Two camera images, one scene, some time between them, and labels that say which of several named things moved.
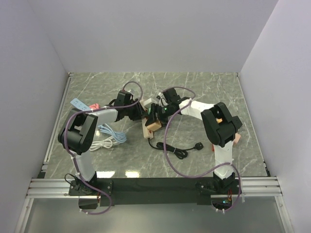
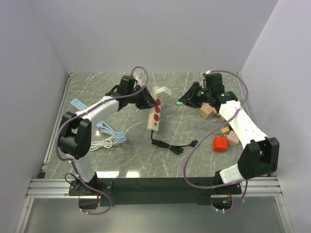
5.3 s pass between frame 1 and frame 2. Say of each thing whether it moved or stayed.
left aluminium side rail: stayed
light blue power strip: stayed
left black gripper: moved
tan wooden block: moved
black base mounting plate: stayed
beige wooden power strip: moved
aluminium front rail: stayed
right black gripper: moved
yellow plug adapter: moved
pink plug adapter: moved
